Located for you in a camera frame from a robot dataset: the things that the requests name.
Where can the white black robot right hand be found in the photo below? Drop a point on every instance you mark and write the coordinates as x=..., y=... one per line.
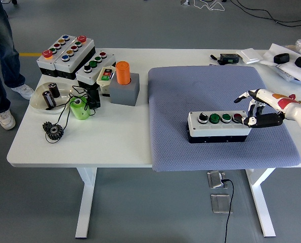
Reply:
x=271, y=100

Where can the white four-button control box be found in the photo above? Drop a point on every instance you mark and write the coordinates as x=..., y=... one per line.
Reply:
x=216, y=131
x=89, y=76

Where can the white five-button control box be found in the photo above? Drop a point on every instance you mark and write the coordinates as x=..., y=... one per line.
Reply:
x=69, y=65
x=45, y=66

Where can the white paper sheet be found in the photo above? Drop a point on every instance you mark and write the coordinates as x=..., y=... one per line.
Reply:
x=271, y=54

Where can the black module with green connector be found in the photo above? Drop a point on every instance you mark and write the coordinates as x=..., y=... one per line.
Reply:
x=230, y=58

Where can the black pen-shaped tool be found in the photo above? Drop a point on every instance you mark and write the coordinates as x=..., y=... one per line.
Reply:
x=214, y=57

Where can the grey-blue textured mat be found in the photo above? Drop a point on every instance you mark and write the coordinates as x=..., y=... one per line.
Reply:
x=178, y=101

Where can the open metal floor socket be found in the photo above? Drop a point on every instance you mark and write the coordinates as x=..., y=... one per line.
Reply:
x=216, y=181

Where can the white table leg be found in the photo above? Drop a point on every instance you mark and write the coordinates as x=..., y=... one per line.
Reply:
x=260, y=202
x=85, y=202

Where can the closed metal floor plate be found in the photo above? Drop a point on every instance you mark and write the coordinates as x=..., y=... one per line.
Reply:
x=219, y=203

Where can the silver metal floor stand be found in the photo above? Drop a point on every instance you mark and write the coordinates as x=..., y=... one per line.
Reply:
x=185, y=2

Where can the grey square block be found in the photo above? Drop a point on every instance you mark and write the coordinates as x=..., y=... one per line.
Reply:
x=123, y=95

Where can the orange plastic cylinder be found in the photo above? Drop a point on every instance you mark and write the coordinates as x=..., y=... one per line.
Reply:
x=123, y=73

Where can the small black adapter box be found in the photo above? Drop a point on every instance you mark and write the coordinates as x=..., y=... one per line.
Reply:
x=94, y=100

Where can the green plastic cylinder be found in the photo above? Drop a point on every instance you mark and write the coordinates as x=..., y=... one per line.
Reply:
x=80, y=111

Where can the dark brown capacitor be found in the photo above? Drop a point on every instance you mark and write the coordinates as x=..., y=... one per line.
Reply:
x=54, y=89
x=49, y=98

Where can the large black metal gear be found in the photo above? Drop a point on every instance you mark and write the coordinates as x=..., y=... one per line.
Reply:
x=54, y=134

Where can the small black metal gear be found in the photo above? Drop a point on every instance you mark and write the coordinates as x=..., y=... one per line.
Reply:
x=46, y=125

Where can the clear round dish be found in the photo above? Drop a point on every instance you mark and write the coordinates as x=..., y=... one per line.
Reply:
x=37, y=101

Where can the person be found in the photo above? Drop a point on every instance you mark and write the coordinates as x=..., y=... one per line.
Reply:
x=3, y=38

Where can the white wall switch plate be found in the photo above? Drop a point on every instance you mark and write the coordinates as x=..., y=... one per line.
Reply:
x=250, y=56

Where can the cream red-green switch box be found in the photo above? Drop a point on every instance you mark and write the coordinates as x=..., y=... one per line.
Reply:
x=106, y=76

